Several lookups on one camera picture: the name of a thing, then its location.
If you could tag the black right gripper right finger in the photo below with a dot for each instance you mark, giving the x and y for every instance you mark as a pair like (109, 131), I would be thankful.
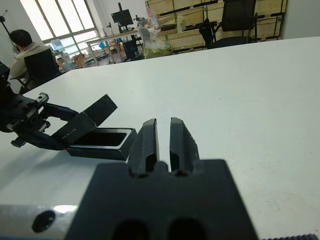
(181, 145)

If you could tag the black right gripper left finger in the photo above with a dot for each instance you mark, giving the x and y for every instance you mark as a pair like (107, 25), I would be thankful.
(142, 147)

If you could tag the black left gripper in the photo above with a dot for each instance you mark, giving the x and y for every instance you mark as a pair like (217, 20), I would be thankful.
(20, 112)

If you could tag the black box lid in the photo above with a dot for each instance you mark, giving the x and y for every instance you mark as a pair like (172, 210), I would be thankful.
(80, 125)

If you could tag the black box base white insert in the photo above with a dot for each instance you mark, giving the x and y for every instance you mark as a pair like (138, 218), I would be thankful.
(100, 152)

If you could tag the clear plastic storage box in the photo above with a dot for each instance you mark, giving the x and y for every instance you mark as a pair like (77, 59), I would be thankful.
(61, 55)

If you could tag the seated person beige jacket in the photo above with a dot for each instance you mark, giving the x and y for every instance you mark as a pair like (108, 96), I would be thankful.
(27, 50)

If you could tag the yellow-green bag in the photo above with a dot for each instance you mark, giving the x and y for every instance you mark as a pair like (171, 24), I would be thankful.
(157, 52)

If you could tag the black computer tower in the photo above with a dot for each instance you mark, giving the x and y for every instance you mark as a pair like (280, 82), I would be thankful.
(130, 50)

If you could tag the pale wooden crate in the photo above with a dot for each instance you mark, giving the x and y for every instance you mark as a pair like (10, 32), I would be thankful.
(192, 17)
(267, 30)
(190, 40)
(271, 7)

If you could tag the large room window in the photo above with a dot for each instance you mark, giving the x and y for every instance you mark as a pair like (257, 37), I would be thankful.
(62, 17)

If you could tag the white plastic bag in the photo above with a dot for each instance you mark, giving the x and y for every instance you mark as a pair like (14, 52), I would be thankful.
(152, 37)

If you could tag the small black desk stand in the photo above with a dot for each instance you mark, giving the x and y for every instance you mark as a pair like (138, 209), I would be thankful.
(109, 28)

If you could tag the black tripod stand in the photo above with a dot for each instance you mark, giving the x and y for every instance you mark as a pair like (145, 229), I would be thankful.
(3, 22)

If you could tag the black swivel chair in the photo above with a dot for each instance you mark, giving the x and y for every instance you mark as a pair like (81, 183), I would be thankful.
(206, 32)

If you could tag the black desk device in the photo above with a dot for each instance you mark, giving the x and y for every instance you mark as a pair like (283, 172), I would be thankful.
(140, 21)

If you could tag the black computer monitor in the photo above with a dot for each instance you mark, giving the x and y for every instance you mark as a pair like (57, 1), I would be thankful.
(122, 17)

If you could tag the pink white package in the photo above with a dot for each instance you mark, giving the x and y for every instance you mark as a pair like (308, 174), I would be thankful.
(152, 17)

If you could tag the black mesh office chair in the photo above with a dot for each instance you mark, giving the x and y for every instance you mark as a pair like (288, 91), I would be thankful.
(238, 15)

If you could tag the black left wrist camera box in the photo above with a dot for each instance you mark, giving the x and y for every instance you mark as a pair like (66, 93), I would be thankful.
(3, 72)

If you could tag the white frame wooden desk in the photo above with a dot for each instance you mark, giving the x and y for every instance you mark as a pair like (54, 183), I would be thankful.
(112, 37)

